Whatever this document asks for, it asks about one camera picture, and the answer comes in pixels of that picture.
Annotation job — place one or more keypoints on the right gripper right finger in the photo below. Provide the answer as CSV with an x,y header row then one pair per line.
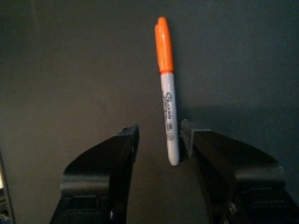
x,y
241,180

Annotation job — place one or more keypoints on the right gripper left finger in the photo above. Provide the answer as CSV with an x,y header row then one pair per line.
x,y
100,180

